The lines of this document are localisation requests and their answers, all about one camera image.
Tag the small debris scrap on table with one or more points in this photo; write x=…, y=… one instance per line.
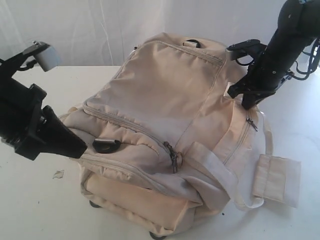
x=59, y=174

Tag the beige duffel bag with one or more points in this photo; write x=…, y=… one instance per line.
x=168, y=148

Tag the white backdrop curtain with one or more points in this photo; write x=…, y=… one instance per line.
x=104, y=32

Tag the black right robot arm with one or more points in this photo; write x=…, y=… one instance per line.
x=298, y=26

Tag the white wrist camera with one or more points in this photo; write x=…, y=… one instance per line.
x=230, y=55
x=44, y=54

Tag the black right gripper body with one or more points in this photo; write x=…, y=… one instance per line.
x=263, y=73

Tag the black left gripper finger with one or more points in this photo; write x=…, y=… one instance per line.
x=58, y=139

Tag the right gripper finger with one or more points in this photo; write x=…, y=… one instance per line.
x=237, y=89
x=250, y=99

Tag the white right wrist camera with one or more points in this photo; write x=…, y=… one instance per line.
x=230, y=55

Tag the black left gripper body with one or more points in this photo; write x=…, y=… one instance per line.
x=20, y=112

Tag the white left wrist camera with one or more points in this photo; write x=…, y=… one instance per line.
x=44, y=54

